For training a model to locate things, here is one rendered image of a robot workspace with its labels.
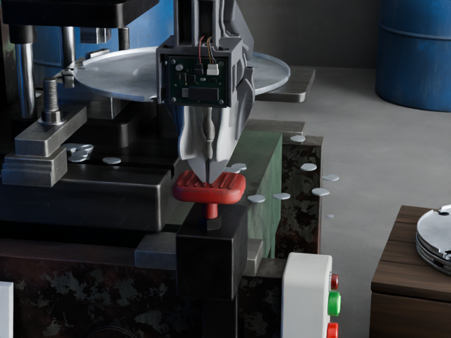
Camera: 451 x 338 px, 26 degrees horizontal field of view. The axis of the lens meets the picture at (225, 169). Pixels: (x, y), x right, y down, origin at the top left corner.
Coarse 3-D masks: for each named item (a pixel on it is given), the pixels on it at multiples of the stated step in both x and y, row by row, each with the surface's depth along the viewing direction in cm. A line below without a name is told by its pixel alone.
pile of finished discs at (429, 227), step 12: (432, 216) 187; (444, 216) 187; (420, 228) 182; (432, 228) 182; (444, 228) 182; (420, 240) 178; (432, 240) 177; (444, 240) 177; (420, 252) 178; (432, 252) 174; (444, 252) 172; (432, 264) 174; (444, 264) 171
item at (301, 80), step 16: (288, 80) 128; (304, 80) 128; (256, 96) 123; (272, 96) 123; (288, 96) 122; (304, 96) 123; (160, 112) 128; (208, 112) 127; (160, 128) 129; (176, 128) 129; (208, 128) 128; (208, 144) 129
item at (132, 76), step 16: (144, 48) 143; (96, 64) 136; (112, 64) 136; (128, 64) 136; (144, 64) 133; (160, 64) 133; (256, 64) 136; (272, 64) 136; (80, 80) 127; (96, 80) 127; (112, 80) 127; (128, 80) 127; (144, 80) 127; (160, 80) 126; (256, 80) 127; (272, 80) 127; (112, 96) 120; (128, 96) 119; (144, 96) 118
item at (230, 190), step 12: (180, 180) 99; (192, 180) 100; (216, 180) 99; (228, 180) 100; (240, 180) 100; (180, 192) 98; (192, 192) 97; (204, 192) 97; (216, 192) 97; (228, 192) 97; (240, 192) 98; (204, 204) 100; (216, 204) 100; (228, 204) 97; (204, 216) 100; (216, 216) 101
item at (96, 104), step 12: (84, 60) 139; (60, 72) 132; (60, 84) 127; (60, 96) 127; (72, 96) 127; (84, 96) 127; (96, 96) 126; (96, 108) 127; (108, 108) 127; (120, 108) 130
